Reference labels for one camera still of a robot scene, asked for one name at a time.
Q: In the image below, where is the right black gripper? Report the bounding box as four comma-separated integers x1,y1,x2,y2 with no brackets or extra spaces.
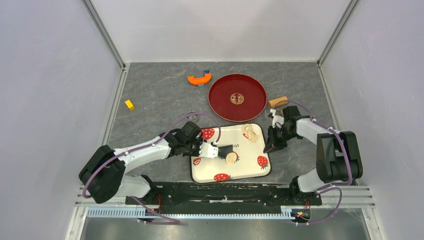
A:
264,126,299,154

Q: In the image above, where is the strawberry pattern tray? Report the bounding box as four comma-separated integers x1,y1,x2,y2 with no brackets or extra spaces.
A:
190,123,272,184

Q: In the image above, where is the torn off dough scrap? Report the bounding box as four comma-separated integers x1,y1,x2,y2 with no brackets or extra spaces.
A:
241,124,260,143

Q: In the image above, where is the white dough piece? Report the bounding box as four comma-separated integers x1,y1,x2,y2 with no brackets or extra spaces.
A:
225,152,240,164

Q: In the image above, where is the wooden dough roller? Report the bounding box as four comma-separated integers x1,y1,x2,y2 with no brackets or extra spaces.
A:
267,96,289,114

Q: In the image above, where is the small metal cup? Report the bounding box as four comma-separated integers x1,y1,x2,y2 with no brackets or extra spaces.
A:
186,111,199,122

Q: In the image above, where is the orange handled scraper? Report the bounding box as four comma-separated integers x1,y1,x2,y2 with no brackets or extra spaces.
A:
217,144,233,159

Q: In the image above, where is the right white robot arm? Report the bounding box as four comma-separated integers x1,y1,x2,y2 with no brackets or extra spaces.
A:
263,105,363,204

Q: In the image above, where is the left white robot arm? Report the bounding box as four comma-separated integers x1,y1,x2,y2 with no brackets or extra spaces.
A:
78,121,227,204

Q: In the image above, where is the red round plate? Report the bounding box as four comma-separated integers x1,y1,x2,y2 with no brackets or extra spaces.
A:
208,73,268,123

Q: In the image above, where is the orange U-shaped toy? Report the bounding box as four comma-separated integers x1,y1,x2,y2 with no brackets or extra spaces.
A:
187,70,212,87

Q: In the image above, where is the yellow block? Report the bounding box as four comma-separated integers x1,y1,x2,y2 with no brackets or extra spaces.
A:
124,100,135,111

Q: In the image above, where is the white toothed cable strip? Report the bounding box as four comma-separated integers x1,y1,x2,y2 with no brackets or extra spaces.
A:
87,207,295,220

